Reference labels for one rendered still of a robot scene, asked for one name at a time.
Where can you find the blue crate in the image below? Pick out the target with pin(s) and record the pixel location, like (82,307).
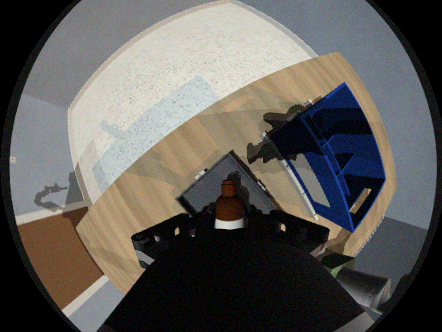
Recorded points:
(344,135)

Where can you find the brown glass bottle with white label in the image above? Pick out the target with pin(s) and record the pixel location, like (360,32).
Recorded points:
(229,207)

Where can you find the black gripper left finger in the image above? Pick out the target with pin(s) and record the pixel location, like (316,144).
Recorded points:
(151,241)

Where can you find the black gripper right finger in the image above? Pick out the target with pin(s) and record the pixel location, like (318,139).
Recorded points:
(311,236)

